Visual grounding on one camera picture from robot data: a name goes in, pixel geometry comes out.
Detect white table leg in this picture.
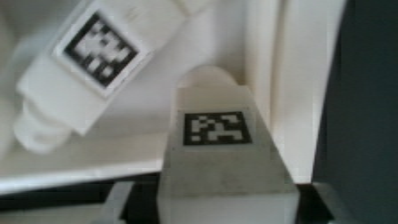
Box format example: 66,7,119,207
14,0,211,153
156,66,299,224

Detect white square tabletop tray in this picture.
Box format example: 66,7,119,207
0,0,348,196

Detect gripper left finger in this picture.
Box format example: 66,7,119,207
91,181,135,224

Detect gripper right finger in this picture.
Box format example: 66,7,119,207
313,182,363,224

